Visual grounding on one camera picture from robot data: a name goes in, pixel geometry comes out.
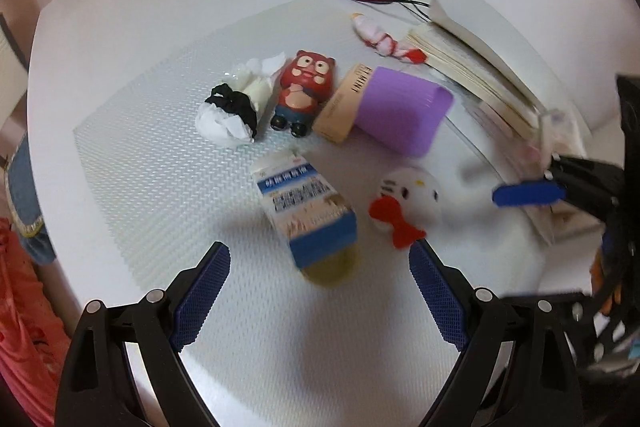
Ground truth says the translucent ribbed table mat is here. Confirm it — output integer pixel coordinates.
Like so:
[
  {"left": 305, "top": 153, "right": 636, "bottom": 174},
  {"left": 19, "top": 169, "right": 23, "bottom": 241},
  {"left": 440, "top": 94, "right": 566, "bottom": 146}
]
[{"left": 72, "top": 0, "right": 551, "bottom": 408}]

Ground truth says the white kitty plush red bow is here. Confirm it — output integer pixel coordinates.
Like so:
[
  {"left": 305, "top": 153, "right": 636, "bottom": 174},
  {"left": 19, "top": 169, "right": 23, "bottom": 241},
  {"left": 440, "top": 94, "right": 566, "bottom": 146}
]
[{"left": 368, "top": 167, "right": 442, "bottom": 249}]

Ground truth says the blue chair cushion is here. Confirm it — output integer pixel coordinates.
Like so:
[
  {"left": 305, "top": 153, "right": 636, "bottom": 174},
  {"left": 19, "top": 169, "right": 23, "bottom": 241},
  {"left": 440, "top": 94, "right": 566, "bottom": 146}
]
[{"left": 4, "top": 133, "right": 56, "bottom": 265}]

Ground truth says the white tissue with black band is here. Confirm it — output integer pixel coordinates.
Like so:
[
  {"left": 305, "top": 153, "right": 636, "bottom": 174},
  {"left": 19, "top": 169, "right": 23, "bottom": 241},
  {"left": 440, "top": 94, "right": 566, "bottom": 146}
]
[{"left": 194, "top": 53, "right": 286, "bottom": 148}]

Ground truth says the white folding chair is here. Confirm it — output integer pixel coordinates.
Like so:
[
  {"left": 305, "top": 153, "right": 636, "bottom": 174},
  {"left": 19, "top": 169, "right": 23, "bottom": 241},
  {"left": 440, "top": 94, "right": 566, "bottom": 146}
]
[{"left": 1, "top": 15, "right": 28, "bottom": 169}]

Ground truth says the white mask red string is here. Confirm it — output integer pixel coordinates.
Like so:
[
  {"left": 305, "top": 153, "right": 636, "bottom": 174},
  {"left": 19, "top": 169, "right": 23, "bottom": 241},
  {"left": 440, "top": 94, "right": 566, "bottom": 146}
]
[{"left": 350, "top": 11, "right": 428, "bottom": 65}]

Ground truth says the beige mint box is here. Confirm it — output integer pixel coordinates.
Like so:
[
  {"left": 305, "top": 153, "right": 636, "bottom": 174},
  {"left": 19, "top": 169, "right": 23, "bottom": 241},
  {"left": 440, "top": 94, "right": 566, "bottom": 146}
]
[{"left": 312, "top": 63, "right": 373, "bottom": 144}]

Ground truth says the purple plastic cup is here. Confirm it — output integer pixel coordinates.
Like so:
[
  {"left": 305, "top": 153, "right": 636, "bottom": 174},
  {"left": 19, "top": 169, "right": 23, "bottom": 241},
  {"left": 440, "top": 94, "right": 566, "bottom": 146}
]
[{"left": 355, "top": 67, "right": 454, "bottom": 158}]

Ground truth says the cream tape roll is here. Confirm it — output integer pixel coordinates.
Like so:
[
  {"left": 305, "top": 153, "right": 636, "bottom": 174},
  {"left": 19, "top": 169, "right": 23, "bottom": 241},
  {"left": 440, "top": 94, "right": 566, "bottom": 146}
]
[{"left": 300, "top": 246, "right": 359, "bottom": 287}]

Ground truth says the pink floral bed quilt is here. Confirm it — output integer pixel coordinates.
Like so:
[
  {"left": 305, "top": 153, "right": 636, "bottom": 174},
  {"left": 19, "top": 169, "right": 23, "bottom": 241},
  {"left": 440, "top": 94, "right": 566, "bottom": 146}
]
[{"left": 1, "top": 218, "right": 70, "bottom": 426}]

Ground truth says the red cartoon bear toy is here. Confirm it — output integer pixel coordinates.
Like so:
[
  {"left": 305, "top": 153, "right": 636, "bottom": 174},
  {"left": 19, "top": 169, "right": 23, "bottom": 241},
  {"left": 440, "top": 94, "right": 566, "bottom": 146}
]
[{"left": 270, "top": 50, "right": 335, "bottom": 138}]

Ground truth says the blue white milk carton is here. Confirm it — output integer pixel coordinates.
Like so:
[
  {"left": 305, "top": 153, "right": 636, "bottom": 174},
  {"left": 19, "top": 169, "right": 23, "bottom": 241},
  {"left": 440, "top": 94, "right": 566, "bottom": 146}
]
[{"left": 250, "top": 150, "right": 357, "bottom": 270}]

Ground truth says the stack of books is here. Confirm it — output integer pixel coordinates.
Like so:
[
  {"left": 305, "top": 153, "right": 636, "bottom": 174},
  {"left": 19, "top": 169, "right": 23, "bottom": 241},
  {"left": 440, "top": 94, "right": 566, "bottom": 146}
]
[{"left": 408, "top": 0, "right": 586, "bottom": 158}]

